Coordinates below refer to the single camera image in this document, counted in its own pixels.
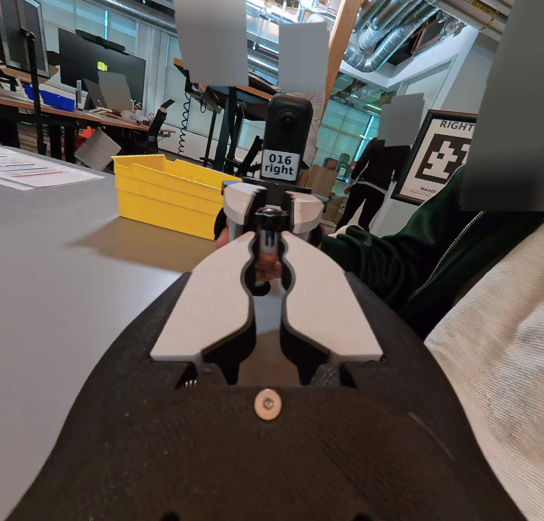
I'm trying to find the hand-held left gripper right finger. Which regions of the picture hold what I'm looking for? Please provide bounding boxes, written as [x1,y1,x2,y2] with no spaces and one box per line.
[278,231,385,365]

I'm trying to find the black office chair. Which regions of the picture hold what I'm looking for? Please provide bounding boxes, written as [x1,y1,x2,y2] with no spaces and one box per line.
[138,100,176,154]

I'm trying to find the grey panel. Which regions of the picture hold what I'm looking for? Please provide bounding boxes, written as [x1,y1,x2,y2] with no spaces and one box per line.
[76,129,122,171]

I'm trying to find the silver air ducts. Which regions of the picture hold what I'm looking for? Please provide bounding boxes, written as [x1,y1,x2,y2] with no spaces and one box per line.
[340,0,519,73]

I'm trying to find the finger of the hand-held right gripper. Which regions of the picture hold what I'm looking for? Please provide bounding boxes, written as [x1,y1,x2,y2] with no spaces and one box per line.
[285,192,326,234]
[222,182,269,240]

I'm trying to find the raised standing desk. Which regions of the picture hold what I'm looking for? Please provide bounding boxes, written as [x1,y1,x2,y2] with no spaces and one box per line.
[173,58,281,173]

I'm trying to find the person's right hand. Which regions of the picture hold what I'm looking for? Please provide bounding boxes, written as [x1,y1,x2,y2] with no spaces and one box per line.
[214,226,284,285]

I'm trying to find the coiled cable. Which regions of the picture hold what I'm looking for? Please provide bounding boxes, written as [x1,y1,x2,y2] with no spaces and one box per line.
[178,92,192,156]

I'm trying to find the black star knob screw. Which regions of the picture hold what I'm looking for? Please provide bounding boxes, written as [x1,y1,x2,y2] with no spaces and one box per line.
[254,207,290,259]

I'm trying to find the printed paper sheet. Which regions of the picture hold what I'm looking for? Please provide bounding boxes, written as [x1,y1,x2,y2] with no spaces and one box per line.
[0,149,105,190]

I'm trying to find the blue plastic bin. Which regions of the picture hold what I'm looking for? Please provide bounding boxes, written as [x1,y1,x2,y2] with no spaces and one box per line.
[23,84,76,110]

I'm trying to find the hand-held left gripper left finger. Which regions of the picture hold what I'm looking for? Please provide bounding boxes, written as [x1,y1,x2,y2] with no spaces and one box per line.
[150,231,258,366]

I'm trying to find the cream trousers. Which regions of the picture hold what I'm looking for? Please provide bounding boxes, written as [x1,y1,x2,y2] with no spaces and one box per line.
[425,224,544,521]

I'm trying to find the screen on stand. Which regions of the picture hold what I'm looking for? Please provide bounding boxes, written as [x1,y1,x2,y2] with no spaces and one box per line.
[0,0,49,156]

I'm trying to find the framed marker poster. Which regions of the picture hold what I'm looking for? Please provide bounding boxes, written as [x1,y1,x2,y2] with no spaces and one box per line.
[391,109,479,207]

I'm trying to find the wooden beam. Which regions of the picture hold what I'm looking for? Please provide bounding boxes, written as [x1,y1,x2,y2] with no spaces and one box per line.
[321,0,372,118]

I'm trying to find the black monitor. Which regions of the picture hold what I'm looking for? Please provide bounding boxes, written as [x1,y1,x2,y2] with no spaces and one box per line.
[57,28,147,101]

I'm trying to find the dark green jacket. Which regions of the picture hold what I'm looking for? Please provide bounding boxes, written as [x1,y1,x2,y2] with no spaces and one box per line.
[382,164,544,339]

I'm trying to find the yellow plastic bin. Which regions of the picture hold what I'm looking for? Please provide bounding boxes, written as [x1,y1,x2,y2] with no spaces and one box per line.
[110,155,243,240]

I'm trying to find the person's right forearm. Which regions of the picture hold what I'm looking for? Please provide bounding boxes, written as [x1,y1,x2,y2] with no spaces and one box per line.
[321,215,468,318]

